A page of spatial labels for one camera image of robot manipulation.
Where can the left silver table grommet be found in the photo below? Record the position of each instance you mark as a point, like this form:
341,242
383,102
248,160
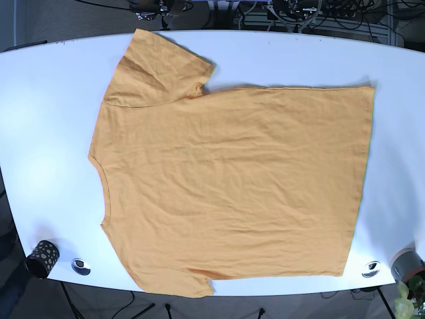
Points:
80,267

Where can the green potted plant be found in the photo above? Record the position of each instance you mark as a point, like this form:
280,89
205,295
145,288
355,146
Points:
410,304

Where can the silver table grommet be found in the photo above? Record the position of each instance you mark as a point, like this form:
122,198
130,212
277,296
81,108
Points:
80,267
371,269

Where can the orange yellow T-shirt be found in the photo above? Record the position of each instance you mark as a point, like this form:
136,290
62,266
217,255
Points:
240,183

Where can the right silver table grommet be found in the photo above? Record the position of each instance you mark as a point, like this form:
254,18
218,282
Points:
371,269

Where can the grey plant pot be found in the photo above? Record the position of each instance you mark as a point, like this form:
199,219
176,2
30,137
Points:
406,264

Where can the black gold spotted cup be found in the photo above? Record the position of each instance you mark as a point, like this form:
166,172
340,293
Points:
42,259

